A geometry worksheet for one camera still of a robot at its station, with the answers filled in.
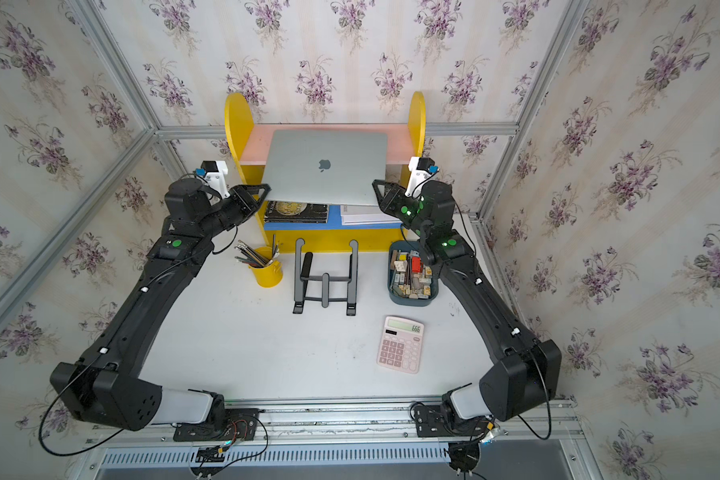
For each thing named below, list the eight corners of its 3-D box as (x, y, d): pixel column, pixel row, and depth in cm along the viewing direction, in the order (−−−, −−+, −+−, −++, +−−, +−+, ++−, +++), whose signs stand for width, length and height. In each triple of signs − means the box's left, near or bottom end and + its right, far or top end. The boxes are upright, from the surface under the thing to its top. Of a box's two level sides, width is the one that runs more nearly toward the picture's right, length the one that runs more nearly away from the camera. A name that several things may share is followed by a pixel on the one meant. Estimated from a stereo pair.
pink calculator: (375, 364, 85) (375, 361, 82) (383, 318, 94) (384, 314, 91) (419, 374, 83) (421, 371, 81) (423, 326, 92) (424, 322, 90)
